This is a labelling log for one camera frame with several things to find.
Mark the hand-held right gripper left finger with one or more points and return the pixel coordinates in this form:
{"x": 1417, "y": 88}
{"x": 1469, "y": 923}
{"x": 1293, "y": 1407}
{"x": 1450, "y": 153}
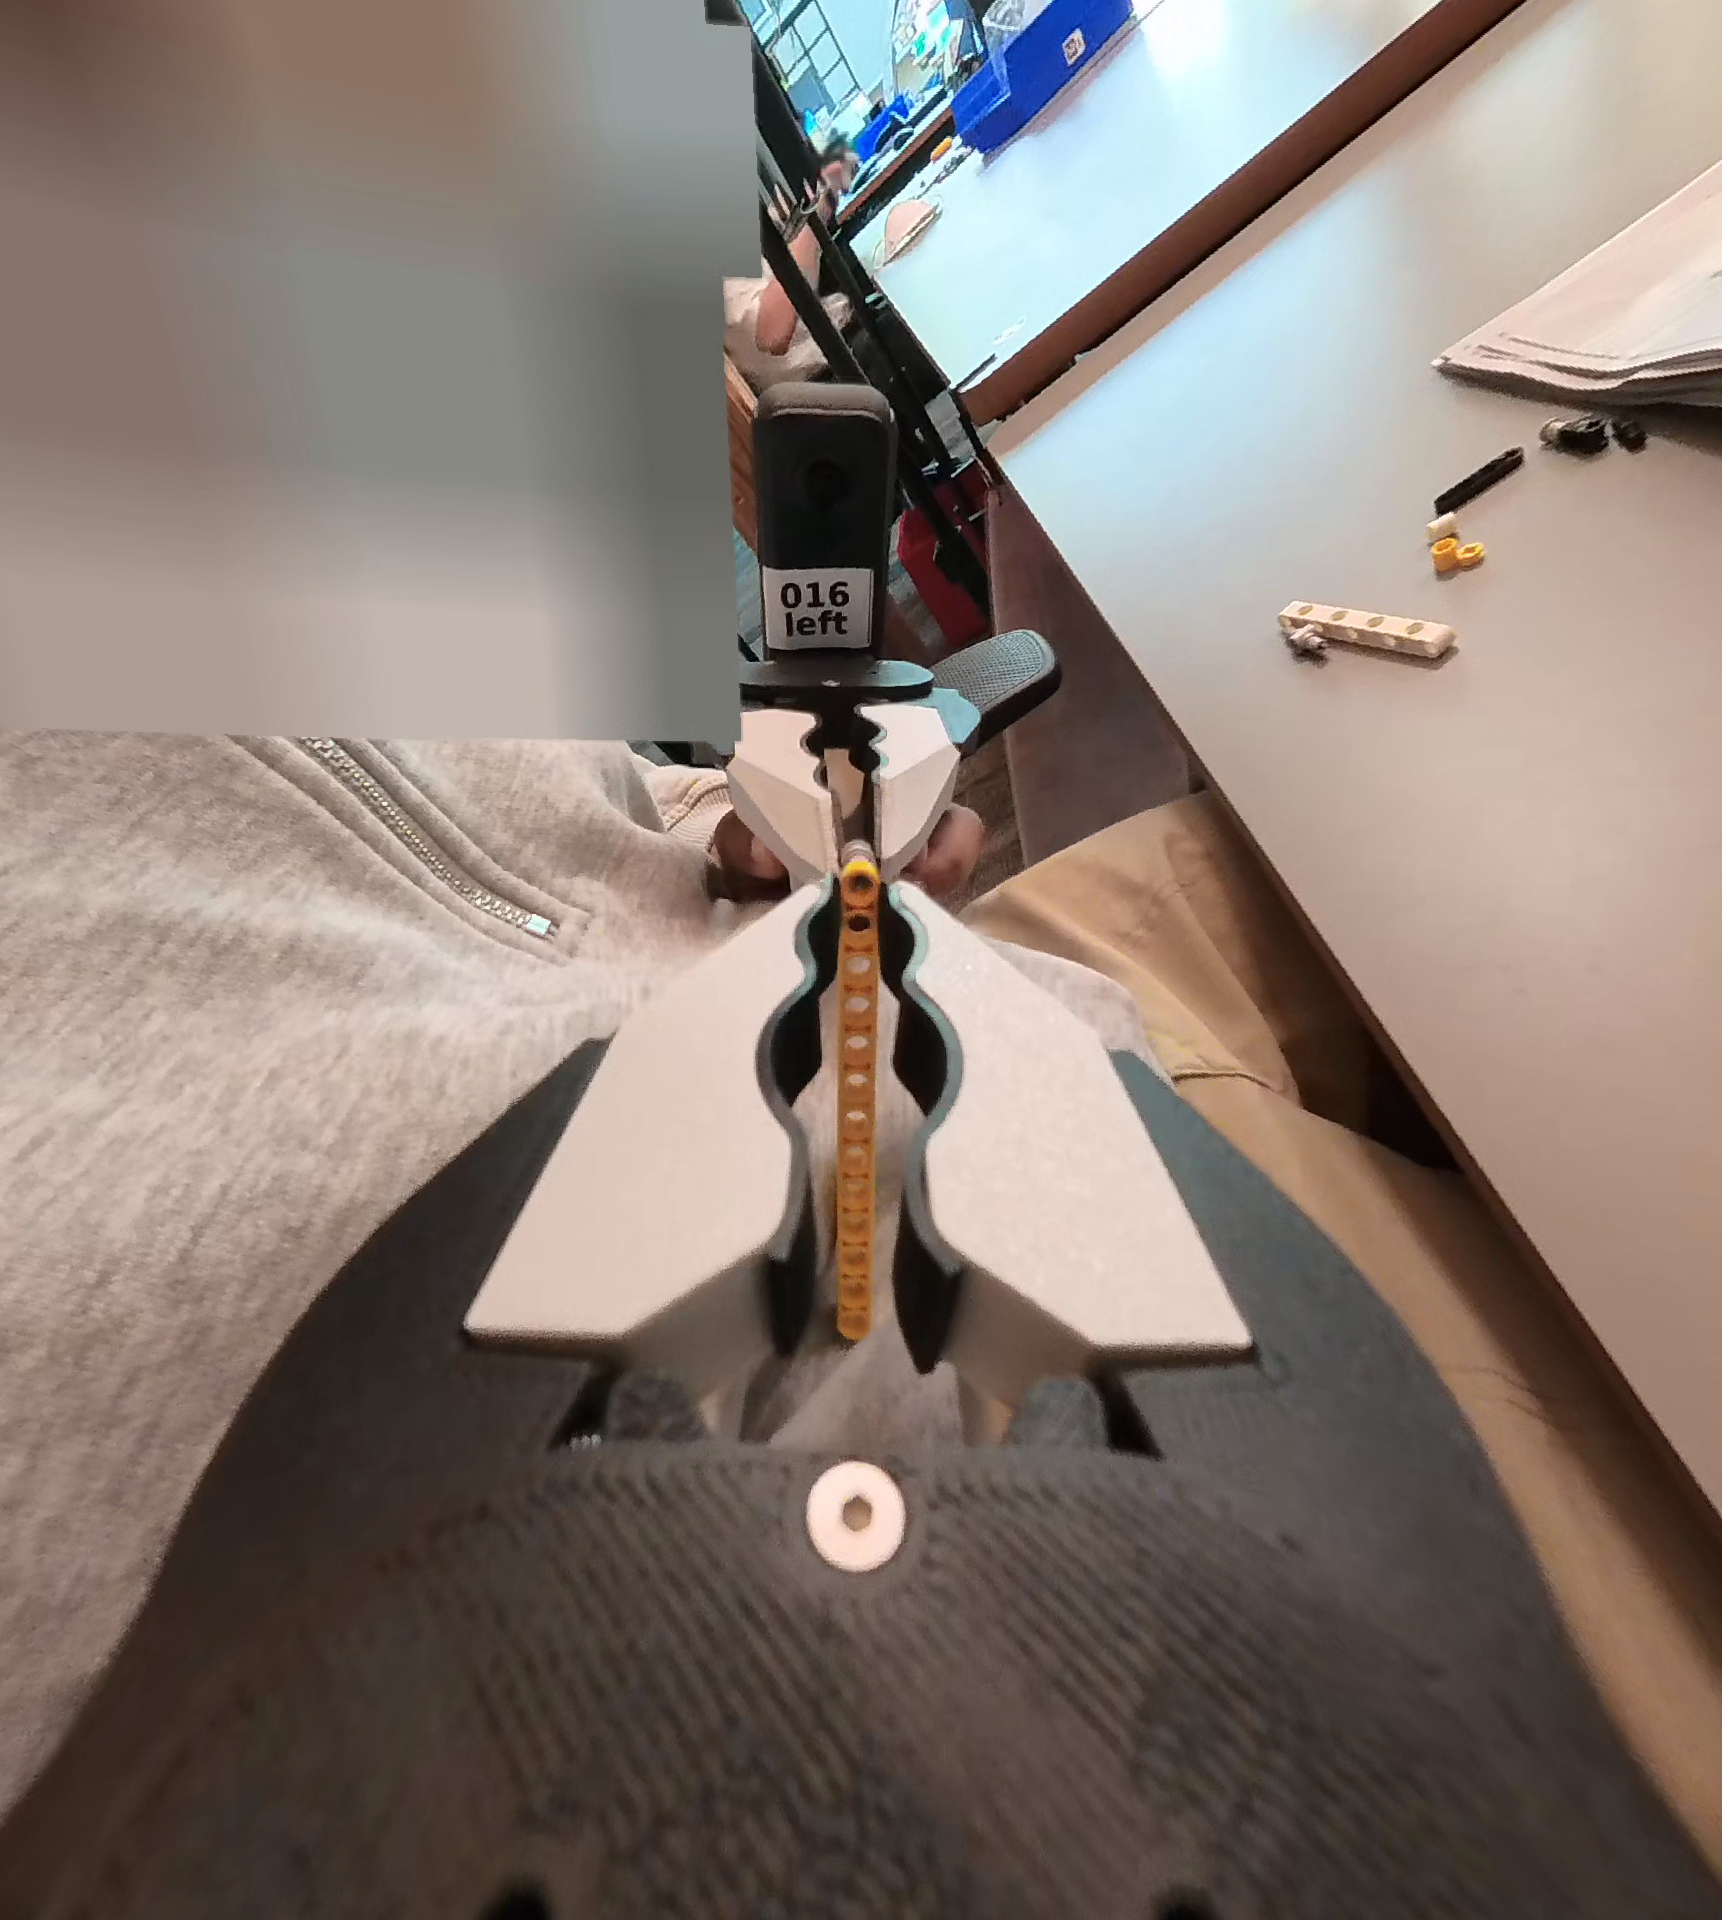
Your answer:
{"x": 620, "y": 1200}

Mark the small black lego connector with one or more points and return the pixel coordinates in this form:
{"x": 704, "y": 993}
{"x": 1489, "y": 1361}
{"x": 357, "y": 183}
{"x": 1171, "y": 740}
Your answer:
{"x": 1588, "y": 433}

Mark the person's left hand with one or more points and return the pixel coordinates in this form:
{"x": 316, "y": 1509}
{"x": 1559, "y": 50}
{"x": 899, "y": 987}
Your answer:
{"x": 951, "y": 848}

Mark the wood-edged white table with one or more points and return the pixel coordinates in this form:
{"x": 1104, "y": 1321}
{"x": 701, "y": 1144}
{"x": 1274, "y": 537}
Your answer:
{"x": 1101, "y": 195}

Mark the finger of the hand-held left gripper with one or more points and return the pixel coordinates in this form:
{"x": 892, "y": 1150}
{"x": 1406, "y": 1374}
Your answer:
{"x": 915, "y": 780}
{"x": 778, "y": 788}

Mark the black lego axle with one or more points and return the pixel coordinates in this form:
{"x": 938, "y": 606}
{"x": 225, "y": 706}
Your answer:
{"x": 1478, "y": 478}

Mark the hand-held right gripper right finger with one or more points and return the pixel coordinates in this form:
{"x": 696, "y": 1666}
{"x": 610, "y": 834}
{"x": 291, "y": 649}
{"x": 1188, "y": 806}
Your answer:
{"x": 1070, "y": 1200}

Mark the white lego beam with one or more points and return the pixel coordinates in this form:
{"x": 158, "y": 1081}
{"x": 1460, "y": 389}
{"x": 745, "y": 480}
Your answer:
{"x": 1379, "y": 630}

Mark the black office chair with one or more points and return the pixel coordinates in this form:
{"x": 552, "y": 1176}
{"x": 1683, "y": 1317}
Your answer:
{"x": 1010, "y": 668}

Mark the yellow lego beam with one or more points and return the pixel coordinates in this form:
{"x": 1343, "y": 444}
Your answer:
{"x": 846, "y": 1200}

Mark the person's beige trousers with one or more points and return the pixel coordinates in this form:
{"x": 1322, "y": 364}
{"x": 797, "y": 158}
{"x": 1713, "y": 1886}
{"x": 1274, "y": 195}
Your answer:
{"x": 1250, "y": 974}

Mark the blue storage bin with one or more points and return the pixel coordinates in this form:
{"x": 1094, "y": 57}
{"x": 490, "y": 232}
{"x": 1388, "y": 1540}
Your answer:
{"x": 1027, "y": 74}

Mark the small yellow lego bush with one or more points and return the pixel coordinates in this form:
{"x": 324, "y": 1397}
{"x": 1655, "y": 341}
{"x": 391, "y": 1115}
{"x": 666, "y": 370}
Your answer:
{"x": 1460, "y": 554}

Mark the lego instruction booklet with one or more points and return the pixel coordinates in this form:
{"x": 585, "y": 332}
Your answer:
{"x": 1671, "y": 301}

